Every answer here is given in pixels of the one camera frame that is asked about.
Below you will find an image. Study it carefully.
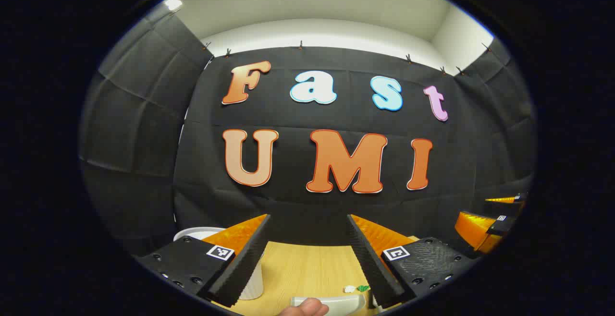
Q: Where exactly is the white ribbed garbage bin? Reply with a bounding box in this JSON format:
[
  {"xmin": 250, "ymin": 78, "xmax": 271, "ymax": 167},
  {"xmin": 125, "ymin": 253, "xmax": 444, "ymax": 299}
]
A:
[{"xmin": 174, "ymin": 227, "xmax": 265, "ymax": 301}]

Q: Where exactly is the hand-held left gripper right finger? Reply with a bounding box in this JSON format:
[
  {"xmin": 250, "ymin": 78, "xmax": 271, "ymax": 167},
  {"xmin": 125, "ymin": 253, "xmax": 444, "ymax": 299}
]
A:
[{"xmin": 346, "ymin": 214, "xmax": 477, "ymax": 309}]

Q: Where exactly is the white dustpan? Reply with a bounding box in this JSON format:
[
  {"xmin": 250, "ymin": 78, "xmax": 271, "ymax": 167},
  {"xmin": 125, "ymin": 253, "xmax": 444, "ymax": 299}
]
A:
[{"xmin": 291, "ymin": 295, "xmax": 367, "ymax": 316}]

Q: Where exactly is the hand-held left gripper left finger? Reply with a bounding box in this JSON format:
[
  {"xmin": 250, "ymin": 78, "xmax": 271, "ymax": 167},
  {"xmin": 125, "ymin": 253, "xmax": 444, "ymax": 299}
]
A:
[{"xmin": 137, "ymin": 214, "xmax": 271, "ymax": 308}]

